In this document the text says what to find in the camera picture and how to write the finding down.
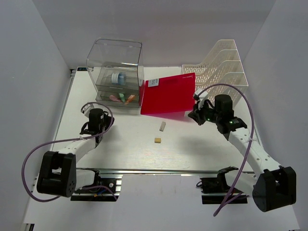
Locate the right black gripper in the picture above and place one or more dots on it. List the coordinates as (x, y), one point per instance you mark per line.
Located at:
(196, 114)

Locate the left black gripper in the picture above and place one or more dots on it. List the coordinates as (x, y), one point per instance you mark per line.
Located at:
(109, 119)

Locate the pink transparent capsule case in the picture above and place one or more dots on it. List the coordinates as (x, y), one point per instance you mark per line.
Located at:
(114, 98)

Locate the green transparent capsule case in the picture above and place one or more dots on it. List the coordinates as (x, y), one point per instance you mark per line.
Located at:
(122, 97)

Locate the red plastic folder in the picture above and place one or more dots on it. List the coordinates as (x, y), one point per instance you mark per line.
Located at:
(167, 95)

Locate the orange transparent capsule case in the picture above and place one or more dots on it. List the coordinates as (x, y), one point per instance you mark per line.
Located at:
(130, 99)

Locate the clear acrylic drawer organizer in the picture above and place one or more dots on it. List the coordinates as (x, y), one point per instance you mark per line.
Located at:
(109, 56)

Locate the blue ink bottle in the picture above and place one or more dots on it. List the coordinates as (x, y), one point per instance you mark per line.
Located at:
(118, 78)

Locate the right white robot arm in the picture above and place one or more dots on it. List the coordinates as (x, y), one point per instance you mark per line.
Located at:
(273, 185)

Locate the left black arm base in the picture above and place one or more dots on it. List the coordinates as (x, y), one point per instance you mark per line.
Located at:
(106, 188)

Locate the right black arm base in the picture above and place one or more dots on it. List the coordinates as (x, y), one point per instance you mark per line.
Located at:
(214, 189)

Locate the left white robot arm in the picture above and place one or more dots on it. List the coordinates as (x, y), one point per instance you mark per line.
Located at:
(58, 173)

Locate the white rectangular eraser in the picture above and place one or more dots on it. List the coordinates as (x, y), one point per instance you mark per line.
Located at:
(162, 127)

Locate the white mesh file rack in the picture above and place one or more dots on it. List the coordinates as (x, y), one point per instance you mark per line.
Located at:
(221, 65)

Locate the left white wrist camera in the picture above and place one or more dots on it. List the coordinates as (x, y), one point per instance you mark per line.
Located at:
(85, 110)

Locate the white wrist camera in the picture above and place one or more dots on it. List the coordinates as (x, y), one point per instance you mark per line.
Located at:
(85, 110)
(200, 95)

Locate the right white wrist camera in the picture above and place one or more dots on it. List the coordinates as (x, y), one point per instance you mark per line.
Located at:
(200, 95)

